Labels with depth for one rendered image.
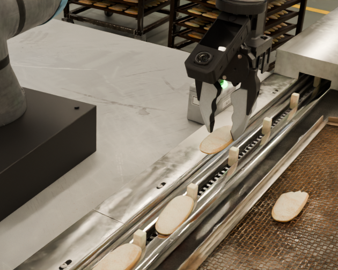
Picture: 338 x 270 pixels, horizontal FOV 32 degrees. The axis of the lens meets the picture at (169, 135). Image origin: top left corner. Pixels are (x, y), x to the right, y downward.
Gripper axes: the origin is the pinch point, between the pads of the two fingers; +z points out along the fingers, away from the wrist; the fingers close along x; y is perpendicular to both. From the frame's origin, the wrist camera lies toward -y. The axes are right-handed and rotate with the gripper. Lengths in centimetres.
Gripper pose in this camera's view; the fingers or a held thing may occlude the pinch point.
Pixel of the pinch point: (221, 130)
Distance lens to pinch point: 91.1
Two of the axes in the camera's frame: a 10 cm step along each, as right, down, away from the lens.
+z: -0.5, 8.8, 4.7
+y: 5.2, -3.8, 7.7
